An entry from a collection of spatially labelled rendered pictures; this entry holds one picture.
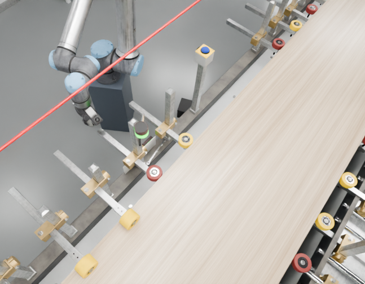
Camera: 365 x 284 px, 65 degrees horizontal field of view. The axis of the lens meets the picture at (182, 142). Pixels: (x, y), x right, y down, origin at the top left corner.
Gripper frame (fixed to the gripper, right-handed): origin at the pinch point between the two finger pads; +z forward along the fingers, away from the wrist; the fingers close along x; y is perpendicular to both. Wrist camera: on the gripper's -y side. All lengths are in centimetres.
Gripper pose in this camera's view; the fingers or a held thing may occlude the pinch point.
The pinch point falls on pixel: (93, 125)
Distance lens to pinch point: 169.7
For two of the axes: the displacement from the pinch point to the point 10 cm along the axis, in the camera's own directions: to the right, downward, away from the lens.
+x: -7.0, 6.1, -3.8
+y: -7.1, -6.4, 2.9
